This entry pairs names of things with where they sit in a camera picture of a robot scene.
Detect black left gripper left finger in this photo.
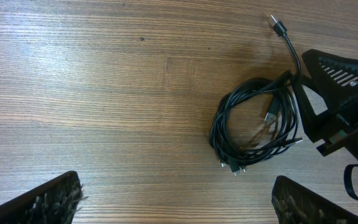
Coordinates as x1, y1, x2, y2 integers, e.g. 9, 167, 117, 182
0, 170, 86, 224

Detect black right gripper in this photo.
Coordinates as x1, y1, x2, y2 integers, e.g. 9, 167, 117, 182
293, 49, 358, 160

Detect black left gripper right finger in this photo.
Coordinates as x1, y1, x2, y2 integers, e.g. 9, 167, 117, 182
272, 175, 358, 224

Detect black USB cable bundle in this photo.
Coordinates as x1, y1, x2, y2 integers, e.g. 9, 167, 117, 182
208, 14, 304, 177

